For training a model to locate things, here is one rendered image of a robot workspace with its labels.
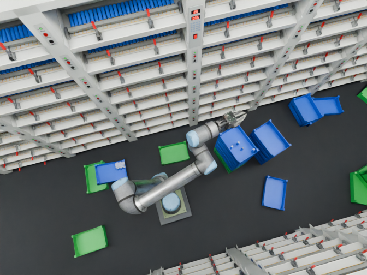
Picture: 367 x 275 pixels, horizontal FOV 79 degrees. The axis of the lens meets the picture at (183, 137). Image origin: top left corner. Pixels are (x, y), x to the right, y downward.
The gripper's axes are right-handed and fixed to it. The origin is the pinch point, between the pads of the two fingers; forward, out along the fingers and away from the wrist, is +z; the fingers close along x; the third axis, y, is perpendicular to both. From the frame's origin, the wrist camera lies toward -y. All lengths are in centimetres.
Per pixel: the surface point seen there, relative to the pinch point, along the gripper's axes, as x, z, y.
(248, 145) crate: -8, 22, -65
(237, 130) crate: 8, 21, -65
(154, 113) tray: 59, -36, -69
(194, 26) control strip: 48, -10, 28
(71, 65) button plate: 64, -76, 16
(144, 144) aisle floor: 54, -55, -120
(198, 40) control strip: 47, -6, 17
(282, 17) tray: 39, 48, 18
